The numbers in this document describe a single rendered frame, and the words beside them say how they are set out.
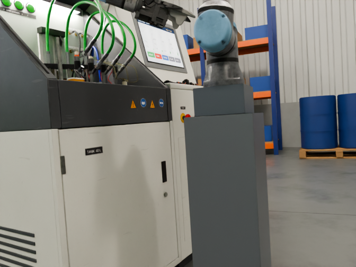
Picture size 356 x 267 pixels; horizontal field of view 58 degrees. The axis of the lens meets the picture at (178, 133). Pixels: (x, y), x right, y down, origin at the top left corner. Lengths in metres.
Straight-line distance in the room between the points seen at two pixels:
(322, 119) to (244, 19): 3.36
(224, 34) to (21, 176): 0.84
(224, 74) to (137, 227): 0.73
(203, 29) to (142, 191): 0.74
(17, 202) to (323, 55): 7.05
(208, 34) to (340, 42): 6.81
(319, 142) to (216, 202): 4.76
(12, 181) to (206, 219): 0.71
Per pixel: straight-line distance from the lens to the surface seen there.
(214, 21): 1.04
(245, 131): 1.07
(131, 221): 1.39
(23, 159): 1.24
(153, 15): 1.23
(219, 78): 1.14
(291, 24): 7.90
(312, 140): 5.83
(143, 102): 1.44
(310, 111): 5.81
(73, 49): 1.92
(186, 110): 1.73
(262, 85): 6.53
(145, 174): 1.44
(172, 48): 2.23
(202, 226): 1.17
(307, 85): 7.67
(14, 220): 1.36
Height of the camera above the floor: 0.80
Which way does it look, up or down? 3 degrees down
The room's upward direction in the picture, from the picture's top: 4 degrees counter-clockwise
